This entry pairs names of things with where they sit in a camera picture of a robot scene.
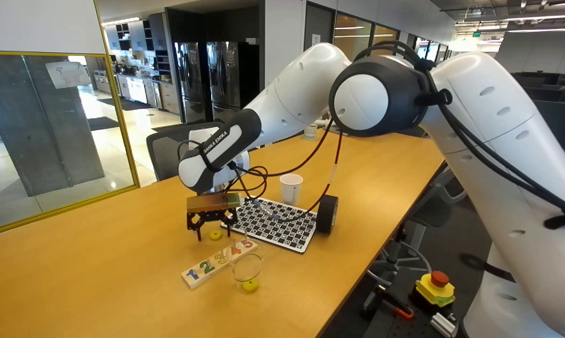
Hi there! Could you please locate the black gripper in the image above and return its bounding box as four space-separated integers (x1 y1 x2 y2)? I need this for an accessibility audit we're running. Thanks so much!
186 208 239 244

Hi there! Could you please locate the clear plastic cup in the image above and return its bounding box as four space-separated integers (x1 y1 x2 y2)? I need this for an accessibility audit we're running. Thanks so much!
231 251 267 297

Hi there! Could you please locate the white paper cup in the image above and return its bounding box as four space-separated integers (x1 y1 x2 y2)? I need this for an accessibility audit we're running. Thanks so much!
278 173 307 206

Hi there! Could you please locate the wooden number peg board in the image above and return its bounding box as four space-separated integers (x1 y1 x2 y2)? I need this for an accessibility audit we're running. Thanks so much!
181 235 262 291

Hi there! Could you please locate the black white checkerboard marker board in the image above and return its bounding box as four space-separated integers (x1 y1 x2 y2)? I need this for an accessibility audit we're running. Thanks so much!
222 195 320 255

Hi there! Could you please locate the dark grey office chair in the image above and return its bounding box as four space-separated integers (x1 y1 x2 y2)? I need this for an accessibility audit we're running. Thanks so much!
145 120 224 182

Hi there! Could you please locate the black tape roll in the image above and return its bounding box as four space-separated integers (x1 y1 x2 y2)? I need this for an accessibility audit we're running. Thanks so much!
316 193 340 236

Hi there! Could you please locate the stainless steel refrigerator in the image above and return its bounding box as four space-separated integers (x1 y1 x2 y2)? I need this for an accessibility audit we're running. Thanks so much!
173 39 209 126
205 39 262 124

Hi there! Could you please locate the black office chair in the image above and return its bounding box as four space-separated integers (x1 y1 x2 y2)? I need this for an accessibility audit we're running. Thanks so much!
412 161 485 265

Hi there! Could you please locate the yellow red emergency stop button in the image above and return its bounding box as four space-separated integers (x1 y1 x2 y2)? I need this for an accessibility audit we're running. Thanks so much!
415 268 459 310

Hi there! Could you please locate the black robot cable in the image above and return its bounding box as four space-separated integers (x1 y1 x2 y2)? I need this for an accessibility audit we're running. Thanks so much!
228 39 565 231

